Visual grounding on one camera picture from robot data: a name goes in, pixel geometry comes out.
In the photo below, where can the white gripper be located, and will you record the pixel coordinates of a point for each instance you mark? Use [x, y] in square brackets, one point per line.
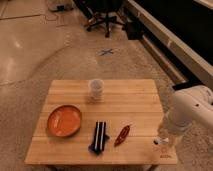
[175, 126]

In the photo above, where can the white squeeze bottle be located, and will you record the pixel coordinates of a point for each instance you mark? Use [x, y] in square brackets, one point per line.
[164, 137]

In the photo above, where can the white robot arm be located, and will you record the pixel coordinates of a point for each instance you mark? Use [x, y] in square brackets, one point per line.
[187, 105]

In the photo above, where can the red chili pepper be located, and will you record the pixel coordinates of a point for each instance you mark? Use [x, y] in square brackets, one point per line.
[122, 136]

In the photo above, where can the wooden table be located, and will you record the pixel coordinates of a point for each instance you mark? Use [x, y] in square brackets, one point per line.
[124, 102]

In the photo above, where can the clear plastic cup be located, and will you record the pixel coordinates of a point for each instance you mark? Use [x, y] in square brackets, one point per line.
[96, 88]

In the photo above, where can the black box on floor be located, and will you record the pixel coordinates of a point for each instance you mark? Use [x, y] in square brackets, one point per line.
[134, 30]

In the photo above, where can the orange plate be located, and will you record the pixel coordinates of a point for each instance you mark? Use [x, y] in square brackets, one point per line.
[64, 121]

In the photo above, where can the black office chair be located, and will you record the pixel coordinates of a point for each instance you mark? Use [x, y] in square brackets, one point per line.
[105, 7]

